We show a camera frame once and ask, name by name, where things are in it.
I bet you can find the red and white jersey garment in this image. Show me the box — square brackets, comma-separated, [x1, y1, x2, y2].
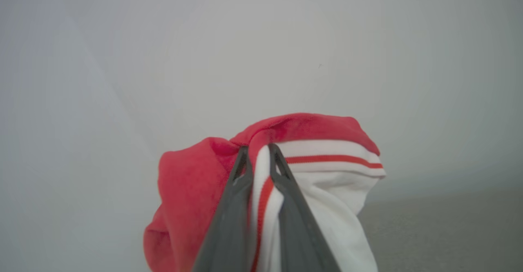
[143, 113, 387, 272]

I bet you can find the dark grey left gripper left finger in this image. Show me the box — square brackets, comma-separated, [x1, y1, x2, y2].
[192, 146, 254, 272]

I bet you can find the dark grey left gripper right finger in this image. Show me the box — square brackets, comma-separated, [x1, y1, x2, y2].
[268, 143, 342, 272]

